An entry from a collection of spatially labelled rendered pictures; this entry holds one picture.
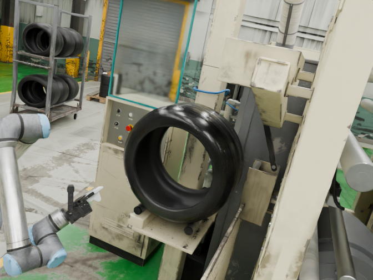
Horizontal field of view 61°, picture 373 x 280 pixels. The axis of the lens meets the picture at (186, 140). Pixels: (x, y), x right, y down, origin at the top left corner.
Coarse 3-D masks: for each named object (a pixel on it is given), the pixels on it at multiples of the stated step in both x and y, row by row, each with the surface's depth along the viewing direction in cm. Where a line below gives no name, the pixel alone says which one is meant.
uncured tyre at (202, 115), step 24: (144, 120) 150; (168, 120) 143; (192, 120) 140; (216, 120) 146; (144, 144) 177; (216, 144) 138; (240, 144) 156; (144, 168) 178; (216, 168) 139; (240, 168) 152; (144, 192) 156; (168, 192) 180; (192, 192) 177; (216, 192) 142; (168, 216) 153; (192, 216) 148
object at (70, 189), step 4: (68, 184) 151; (72, 184) 151; (68, 188) 148; (72, 188) 148; (68, 192) 148; (72, 192) 148; (68, 196) 148; (72, 196) 148; (68, 200) 148; (72, 200) 148; (68, 204) 148; (72, 204) 149; (68, 208) 148; (72, 208) 149
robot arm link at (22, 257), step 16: (0, 128) 132; (16, 128) 136; (0, 144) 131; (16, 144) 137; (0, 160) 131; (16, 160) 136; (0, 176) 130; (16, 176) 133; (0, 192) 130; (16, 192) 132; (16, 208) 130; (16, 224) 129; (16, 240) 128; (16, 256) 126; (32, 256) 130; (16, 272) 125
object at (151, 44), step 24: (144, 0) 214; (168, 0) 208; (192, 0) 203; (120, 24) 224; (144, 24) 217; (168, 24) 211; (192, 24) 206; (120, 48) 227; (144, 48) 221; (168, 48) 214; (120, 72) 231; (144, 72) 224; (168, 72) 218; (120, 96) 235; (144, 96) 228; (168, 96) 221
